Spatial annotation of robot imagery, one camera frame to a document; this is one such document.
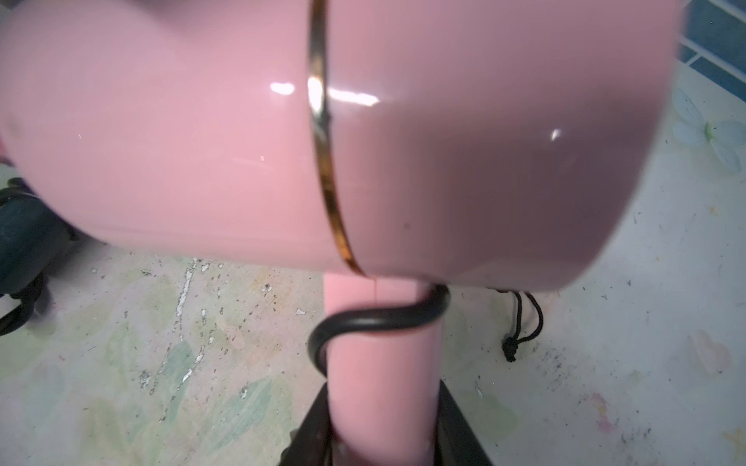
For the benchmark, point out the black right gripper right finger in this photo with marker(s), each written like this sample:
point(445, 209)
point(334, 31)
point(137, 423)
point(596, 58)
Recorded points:
point(456, 443)

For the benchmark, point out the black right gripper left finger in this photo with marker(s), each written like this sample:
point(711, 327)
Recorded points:
point(311, 444)

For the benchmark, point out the black bag drawstring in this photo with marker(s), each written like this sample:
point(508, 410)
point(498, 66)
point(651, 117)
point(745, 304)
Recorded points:
point(511, 342)

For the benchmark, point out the pink hair dryer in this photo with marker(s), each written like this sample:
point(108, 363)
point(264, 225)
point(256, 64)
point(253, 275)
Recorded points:
point(398, 147)

